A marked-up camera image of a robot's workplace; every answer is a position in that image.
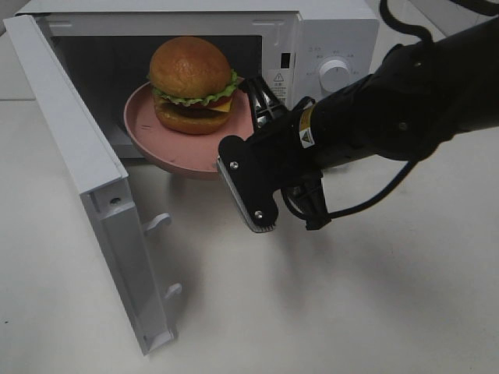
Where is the white microwave oven body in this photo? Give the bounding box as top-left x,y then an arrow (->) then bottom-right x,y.
4,1 -> 379,159

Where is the upper white power knob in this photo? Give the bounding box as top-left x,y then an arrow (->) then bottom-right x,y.
318,58 -> 351,93

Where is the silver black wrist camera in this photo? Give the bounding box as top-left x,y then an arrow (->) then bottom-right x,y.
217,136 -> 278,234

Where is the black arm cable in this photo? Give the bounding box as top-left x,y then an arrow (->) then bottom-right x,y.
280,0 -> 499,225

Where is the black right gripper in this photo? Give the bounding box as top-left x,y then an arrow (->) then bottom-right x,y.
239,76 -> 331,231

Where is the white microwave door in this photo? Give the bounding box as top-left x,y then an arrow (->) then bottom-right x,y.
4,15 -> 182,355

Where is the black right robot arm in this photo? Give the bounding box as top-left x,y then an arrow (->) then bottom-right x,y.
218,18 -> 498,232

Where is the pink round plate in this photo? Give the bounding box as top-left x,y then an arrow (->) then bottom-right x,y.
123,83 -> 253,180

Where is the burger with lettuce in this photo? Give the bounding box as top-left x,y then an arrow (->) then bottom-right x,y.
148,37 -> 239,135

